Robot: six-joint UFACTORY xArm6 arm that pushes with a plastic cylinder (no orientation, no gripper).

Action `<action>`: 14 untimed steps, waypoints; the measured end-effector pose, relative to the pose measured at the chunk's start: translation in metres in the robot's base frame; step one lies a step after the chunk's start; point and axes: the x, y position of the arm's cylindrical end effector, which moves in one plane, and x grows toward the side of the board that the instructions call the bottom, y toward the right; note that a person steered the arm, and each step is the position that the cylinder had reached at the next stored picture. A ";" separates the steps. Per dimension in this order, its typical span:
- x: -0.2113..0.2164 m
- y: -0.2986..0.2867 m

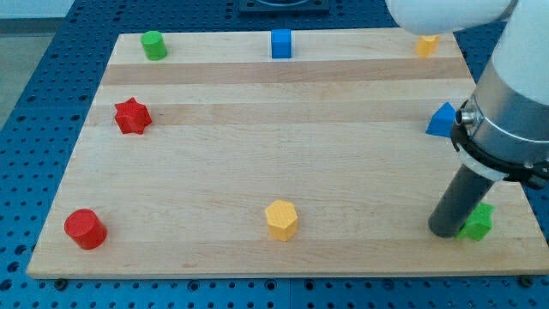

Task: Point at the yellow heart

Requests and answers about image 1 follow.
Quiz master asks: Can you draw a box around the dark grey cylindrical pointer tool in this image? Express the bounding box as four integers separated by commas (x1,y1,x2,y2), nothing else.
428,165,494,239

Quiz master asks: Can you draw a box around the green cylinder block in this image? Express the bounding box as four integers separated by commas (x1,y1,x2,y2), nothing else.
141,30,167,61

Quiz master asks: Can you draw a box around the yellow heart block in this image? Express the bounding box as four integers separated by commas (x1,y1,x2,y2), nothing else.
415,34,441,58

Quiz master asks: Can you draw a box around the light wooden board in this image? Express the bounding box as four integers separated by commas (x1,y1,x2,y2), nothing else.
27,27,548,279

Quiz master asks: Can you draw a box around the red cylinder block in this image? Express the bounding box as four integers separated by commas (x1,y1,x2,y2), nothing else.
63,209,108,250

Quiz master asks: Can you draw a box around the green star block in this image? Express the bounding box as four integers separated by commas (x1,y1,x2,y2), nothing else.
455,203,495,241

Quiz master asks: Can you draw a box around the yellow hexagon block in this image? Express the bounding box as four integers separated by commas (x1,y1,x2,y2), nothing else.
265,200,299,242

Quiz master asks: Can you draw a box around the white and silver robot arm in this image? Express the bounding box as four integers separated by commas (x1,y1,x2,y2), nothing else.
387,0,548,189

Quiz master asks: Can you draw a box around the blue cube block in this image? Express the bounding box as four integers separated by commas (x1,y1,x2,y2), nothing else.
271,29,293,59

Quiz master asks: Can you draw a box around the blue triangle block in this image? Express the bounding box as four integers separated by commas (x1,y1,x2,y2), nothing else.
425,102,456,138

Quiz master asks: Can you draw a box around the red star block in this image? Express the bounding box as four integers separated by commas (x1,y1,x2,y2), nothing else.
115,97,152,135

